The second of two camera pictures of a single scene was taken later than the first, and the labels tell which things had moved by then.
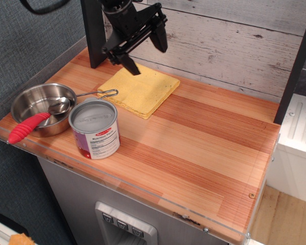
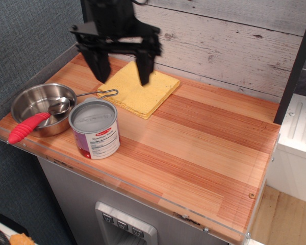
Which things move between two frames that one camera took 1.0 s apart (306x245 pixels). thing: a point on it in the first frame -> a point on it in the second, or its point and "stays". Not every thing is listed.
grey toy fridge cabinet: x=96 y=214 stays
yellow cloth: x=141 y=94 stays
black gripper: x=130 y=27 -> x=111 y=19
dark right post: x=298 y=64 stays
